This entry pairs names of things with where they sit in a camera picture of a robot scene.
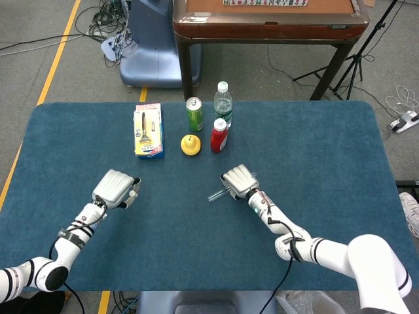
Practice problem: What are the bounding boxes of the blue-grey robot torso base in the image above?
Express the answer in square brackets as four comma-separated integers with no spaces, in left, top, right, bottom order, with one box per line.
[136,290,279,314]

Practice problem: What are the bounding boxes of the white sneaker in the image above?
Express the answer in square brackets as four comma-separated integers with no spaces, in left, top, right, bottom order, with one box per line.
[398,192,419,237]

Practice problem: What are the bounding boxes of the clear water bottle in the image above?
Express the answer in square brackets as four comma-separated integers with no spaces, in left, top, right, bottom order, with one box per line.
[213,81,234,131]

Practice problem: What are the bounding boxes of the black tripod stand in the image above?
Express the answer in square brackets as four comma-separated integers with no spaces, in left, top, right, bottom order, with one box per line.
[292,0,407,101]

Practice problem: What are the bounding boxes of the brown mahjong table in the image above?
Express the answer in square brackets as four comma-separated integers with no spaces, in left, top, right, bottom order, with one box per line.
[172,0,370,101]

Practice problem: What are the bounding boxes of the boxed razor package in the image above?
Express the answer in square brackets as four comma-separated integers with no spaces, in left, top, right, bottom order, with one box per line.
[133,103,166,160]

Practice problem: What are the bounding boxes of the black equipment case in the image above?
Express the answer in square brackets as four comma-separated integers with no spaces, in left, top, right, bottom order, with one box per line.
[395,179,419,198]

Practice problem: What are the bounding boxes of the clear plastic bag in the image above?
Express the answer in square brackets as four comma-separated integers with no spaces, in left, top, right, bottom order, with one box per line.
[275,290,361,314]

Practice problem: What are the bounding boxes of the tangled black cable bundle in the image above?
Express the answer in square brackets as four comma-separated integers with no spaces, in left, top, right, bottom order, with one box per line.
[75,0,134,68]

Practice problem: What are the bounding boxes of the blue felt table mat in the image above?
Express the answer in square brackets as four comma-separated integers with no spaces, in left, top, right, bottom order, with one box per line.
[0,100,419,292]

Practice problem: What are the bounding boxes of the red ketchup bottle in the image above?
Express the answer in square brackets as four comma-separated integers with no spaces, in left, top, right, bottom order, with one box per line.
[210,118,229,154]

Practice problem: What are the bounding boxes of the row of mahjong tiles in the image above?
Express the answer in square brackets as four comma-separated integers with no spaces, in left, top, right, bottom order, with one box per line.
[223,0,308,7]

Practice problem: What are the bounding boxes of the white power strip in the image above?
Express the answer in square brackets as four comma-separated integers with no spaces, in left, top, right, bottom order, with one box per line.
[388,110,419,133]

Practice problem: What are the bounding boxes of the long black floor cable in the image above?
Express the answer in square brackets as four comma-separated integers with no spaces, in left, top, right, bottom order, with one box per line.
[0,32,89,54]

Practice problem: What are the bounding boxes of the green drink can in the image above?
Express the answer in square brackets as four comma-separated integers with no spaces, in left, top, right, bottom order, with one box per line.
[185,97,204,133]

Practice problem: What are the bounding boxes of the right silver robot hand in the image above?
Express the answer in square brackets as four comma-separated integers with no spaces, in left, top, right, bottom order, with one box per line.
[219,164,261,200]

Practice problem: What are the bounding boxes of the yellow call bell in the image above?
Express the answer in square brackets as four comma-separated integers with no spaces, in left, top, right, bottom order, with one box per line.
[180,133,202,156]

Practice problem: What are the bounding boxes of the clear glass tube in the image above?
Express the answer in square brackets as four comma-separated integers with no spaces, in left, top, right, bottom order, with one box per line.
[208,171,259,203]

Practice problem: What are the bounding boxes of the coiled white cable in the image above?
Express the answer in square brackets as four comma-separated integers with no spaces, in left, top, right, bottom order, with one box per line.
[385,84,419,116]

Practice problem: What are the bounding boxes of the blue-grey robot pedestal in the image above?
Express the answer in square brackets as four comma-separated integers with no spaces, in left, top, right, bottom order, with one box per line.
[119,0,202,88]

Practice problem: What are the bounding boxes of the black bag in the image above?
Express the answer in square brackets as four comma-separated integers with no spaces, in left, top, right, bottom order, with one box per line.
[0,290,66,314]

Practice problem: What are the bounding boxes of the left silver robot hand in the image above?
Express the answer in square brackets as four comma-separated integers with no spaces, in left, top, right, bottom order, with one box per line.
[91,169,142,209]

